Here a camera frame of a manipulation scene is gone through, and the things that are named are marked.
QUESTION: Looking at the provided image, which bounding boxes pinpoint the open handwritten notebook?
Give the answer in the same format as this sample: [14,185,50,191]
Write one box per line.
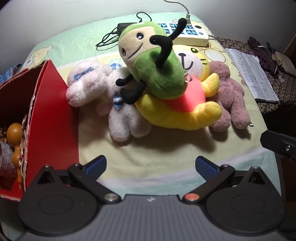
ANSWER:
[225,48,279,103]

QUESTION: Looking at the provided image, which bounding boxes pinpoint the patterned dark blanket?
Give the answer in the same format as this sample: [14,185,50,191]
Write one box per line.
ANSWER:
[218,37,295,113]

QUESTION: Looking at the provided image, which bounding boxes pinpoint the black adapter cable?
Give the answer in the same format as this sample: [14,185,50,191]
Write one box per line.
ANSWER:
[95,11,153,51]

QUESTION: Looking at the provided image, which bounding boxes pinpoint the white rabbit plush blue ears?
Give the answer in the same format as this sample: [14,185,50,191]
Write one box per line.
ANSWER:
[66,61,130,107]

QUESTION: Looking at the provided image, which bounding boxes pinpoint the white rabbit plush blue bow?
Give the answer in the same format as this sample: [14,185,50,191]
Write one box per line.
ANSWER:
[95,90,153,142]

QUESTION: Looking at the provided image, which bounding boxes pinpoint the pink teddy bear plush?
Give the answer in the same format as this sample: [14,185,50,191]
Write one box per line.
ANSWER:
[209,61,250,132]

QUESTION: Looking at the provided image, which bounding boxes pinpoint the red cardboard box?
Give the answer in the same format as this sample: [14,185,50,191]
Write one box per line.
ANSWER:
[1,60,79,201]

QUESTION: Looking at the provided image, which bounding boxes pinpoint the black power adapter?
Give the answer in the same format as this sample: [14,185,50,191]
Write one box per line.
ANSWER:
[116,23,133,37]

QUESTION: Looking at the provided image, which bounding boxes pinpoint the white blue power strip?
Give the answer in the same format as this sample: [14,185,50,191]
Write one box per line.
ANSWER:
[158,22,209,47]

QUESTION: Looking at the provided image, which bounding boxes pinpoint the dark striped cloth bundle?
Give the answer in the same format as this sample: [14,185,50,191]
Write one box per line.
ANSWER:
[247,37,278,75]

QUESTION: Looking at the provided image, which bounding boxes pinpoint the yellow tiger plush toy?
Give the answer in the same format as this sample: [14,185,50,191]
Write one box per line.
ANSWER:
[135,45,222,131]

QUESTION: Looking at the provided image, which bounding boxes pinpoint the white power cord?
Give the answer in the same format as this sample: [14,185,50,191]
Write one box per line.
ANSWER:
[164,0,192,25]

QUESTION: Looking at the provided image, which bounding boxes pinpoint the green bean plush toy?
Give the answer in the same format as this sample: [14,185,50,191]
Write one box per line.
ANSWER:
[116,18,187,104]

